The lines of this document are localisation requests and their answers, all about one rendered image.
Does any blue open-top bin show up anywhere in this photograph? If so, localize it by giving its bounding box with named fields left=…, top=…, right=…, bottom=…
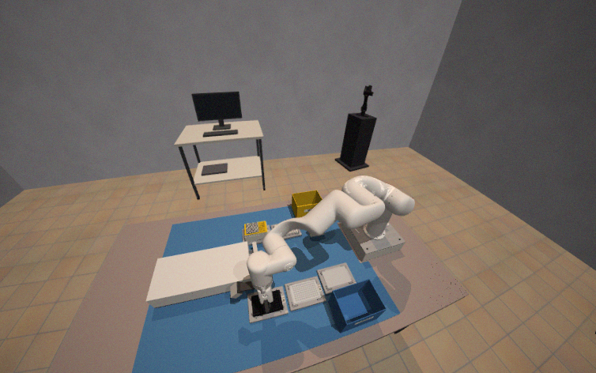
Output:
left=328, top=279, right=386, bottom=333

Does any blue bench mat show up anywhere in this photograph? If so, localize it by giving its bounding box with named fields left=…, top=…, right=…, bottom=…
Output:
left=132, top=206, right=401, bottom=373

